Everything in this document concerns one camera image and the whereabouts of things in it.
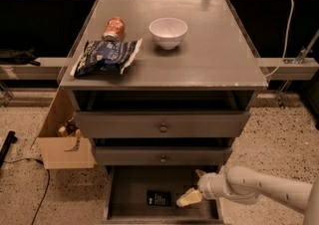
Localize black floor cable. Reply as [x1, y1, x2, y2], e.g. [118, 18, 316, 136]
[3, 157, 51, 225]

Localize grey middle drawer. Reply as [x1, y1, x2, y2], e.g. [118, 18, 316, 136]
[95, 146, 232, 165]

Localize cardboard box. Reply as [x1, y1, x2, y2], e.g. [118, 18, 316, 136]
[36, 89, 95, 169]

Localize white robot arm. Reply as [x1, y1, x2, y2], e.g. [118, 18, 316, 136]
[176, 166, 319, 225]

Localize black object on rail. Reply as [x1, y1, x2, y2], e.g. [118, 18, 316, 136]
[0, 49, 41, 66]

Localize white cable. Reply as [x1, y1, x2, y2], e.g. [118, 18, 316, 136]
[264, 0, 295, 79]

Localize blue chip bag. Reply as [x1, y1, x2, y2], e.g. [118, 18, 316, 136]
[70, 39, 143, 78]

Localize grey drawer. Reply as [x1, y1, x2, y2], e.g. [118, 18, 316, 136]
[95, 146, 232, 165]
[74, 112, 250, 138]
[103, 166, 223, 225]

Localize grey top drawer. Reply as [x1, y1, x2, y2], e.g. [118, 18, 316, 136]
[74, 112, 250, 138]

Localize metal frame rail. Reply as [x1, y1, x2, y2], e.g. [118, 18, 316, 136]
[0, 58, 68, 81]

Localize grey drawer cabinet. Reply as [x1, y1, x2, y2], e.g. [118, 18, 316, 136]
[61, 0, 267, 156]

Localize orange soda can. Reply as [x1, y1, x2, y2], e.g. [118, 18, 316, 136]
[102, 17, 126, 42]

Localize grey bottom drawer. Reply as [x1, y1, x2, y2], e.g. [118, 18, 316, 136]
[103, 166, 223, 225]

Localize dark rxbar blueberry bar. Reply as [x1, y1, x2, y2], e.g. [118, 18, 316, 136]
[147, 190, 171, 206]

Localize black pole on floor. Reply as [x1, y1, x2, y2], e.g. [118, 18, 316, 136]
[0, 130, 18, 168]

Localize white ceramic bowl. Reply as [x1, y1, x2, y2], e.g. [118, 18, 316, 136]
[149, 18, 188, 50]

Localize snack items in box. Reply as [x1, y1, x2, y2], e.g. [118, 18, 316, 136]
[57, 119, 82, 137]

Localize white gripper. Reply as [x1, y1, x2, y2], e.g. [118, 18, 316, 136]
[176, 169, 217, 207]

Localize metal bracket strut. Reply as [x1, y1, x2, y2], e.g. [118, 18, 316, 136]
[275, 29, 319, 109]

